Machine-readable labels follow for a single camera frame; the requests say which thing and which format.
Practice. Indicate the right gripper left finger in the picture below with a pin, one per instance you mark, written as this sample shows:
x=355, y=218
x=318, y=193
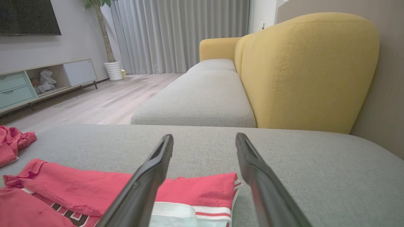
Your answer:
x=142, y=195

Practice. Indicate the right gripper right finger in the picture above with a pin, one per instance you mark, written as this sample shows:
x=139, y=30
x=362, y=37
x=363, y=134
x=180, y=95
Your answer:
x=268, y=195

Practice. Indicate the red basketball jersey white trim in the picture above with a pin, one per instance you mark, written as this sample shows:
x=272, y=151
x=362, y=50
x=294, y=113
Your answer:
x=79, y=186

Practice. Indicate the red shorts white waistband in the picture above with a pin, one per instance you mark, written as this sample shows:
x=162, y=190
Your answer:
x=12, y=142

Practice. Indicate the yellow and grey sofa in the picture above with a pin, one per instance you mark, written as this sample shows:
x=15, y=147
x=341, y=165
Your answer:
x=315, y=164

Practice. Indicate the grey sofa seat cushion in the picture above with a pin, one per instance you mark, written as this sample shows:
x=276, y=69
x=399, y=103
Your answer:
x=195, y=97
x=213, y=65

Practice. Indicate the small yellow floor object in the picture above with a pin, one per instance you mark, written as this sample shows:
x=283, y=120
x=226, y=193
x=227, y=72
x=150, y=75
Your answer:
x=123, y=73

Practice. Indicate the white ribbed plant pot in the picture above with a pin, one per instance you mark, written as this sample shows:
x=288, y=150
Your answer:
x=113, y=71

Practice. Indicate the yellow sofa backrest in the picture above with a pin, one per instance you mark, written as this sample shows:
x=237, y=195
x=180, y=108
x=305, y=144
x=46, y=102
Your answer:
x=309, y=72

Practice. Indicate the wooden television cabinet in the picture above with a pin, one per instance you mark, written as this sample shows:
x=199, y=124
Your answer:
x=79, y=72

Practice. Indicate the white toy in cabinet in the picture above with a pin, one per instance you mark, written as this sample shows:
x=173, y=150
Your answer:
x=47, y=82

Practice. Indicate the yellow sofa armrest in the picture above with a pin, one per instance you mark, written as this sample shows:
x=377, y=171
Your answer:
x=217, y=49

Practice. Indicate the grey pleated curtain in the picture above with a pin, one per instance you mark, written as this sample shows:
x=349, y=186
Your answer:
x=176, y=34

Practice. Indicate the indoor tree plant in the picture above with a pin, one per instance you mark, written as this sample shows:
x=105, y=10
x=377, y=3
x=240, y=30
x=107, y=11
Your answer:
x=105, y=34

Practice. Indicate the black flat television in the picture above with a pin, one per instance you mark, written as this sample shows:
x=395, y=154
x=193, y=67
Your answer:
x=25, y=15

